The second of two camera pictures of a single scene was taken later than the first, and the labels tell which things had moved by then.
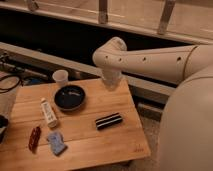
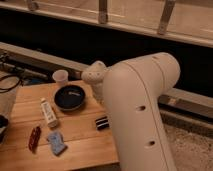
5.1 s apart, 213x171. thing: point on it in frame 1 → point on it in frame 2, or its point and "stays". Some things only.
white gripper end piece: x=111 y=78 → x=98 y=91
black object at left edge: x=3 y=127 stays
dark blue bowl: x=69 y=97 stays
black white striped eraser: x=108 y=121 stays
